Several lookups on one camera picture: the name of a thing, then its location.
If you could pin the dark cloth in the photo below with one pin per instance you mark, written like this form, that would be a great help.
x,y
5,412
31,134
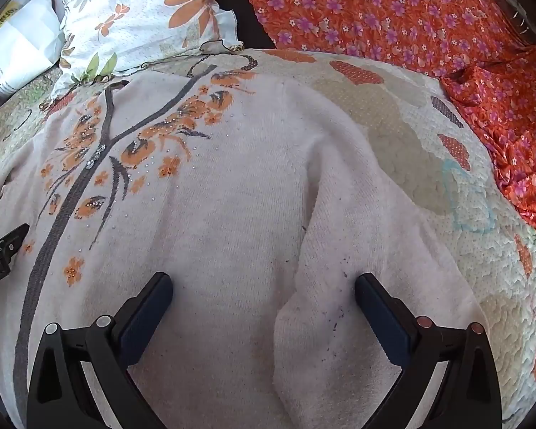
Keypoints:
x,y
245,22

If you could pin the white plastic bag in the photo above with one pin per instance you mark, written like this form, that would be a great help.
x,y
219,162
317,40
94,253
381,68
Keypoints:
x,y
22,40

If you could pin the quilted heart-print bedspread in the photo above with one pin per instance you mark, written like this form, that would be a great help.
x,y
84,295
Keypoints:
x,y
406,111

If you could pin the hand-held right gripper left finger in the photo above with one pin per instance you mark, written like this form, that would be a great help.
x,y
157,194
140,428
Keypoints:
x,y
149,308

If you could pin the floral pillow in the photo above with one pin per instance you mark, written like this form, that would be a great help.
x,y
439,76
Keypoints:
x,y
147,9

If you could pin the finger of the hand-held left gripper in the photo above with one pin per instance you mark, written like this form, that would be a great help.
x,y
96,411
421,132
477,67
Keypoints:
x,y
9,241

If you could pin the orange floral cloth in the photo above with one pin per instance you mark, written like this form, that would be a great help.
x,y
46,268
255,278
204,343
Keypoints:
x,y
362,9

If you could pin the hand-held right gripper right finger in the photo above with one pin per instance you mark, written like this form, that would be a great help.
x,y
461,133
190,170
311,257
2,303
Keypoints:
x,y
379,313

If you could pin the white knit floral sweater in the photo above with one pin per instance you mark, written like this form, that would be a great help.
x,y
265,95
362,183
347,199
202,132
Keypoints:
x,y
232,187

